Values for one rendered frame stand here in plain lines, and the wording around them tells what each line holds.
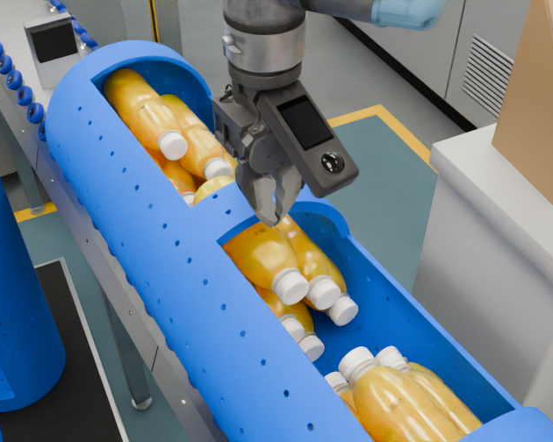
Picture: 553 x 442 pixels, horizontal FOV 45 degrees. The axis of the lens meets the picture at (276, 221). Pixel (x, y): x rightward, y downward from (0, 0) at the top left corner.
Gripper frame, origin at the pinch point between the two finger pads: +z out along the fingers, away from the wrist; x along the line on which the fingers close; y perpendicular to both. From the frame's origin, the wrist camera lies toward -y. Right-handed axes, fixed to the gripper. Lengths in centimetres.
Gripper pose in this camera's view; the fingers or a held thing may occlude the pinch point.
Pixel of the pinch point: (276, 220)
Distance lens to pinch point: 76.5
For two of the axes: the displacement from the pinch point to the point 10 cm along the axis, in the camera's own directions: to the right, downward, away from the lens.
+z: 0.0, 7.2, 7.0
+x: -8.5, 3.7, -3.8
